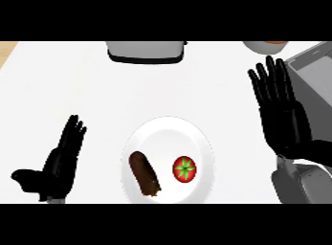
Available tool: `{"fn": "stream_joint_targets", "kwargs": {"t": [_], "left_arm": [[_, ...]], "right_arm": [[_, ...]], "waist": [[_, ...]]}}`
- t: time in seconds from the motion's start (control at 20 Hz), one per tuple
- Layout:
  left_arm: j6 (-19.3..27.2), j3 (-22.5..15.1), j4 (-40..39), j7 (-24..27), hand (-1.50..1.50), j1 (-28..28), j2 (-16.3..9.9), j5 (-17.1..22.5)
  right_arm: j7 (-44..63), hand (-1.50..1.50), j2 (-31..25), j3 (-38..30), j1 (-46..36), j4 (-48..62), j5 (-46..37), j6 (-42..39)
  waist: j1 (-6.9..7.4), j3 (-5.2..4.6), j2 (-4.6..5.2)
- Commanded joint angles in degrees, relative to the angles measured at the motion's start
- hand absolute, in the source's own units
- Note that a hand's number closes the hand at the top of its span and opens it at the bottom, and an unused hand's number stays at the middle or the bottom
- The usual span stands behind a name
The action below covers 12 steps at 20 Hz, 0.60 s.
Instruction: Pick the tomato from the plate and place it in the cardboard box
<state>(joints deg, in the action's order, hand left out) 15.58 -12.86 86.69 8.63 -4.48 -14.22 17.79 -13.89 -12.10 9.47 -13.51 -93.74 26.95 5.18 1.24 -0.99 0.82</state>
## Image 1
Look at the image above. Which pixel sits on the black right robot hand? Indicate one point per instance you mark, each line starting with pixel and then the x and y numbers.
pixel 282 127

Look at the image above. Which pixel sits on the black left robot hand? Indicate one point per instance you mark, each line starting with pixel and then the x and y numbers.
pixel 59 166

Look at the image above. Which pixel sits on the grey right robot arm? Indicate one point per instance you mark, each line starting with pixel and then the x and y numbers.
pixel 304 183

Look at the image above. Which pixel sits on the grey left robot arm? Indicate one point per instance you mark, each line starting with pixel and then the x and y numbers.
pixel 55 200

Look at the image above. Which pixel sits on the grey box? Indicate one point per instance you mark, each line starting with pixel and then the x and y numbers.
pixel 320 92

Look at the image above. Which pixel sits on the white oval plate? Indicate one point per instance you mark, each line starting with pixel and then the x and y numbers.
pixel 168 159

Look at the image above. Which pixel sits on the red tomato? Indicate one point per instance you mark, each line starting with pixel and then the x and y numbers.
pixel 183 169

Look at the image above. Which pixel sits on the brown sausage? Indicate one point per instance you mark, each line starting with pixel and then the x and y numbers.
pixel 145 173

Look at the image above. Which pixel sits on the white bowl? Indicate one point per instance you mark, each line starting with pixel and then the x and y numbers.
pixel 266 47

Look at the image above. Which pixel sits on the grey appliance with black base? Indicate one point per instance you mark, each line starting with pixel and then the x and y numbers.
pixel 145 51

